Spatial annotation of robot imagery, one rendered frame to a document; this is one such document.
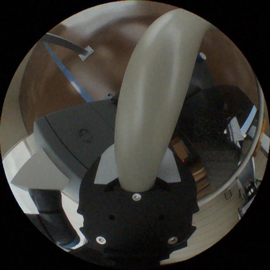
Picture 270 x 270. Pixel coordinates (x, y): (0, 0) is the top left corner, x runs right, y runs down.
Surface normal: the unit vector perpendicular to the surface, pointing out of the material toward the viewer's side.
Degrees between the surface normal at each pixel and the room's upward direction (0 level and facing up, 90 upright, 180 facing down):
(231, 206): 90
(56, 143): 90
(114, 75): 0
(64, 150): 90
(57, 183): 90
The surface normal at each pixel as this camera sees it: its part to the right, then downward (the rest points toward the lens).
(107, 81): -0.09, 0.42
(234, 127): -0.87, 0.00
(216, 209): -0.65, -0.71
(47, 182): 0.73, -0.59
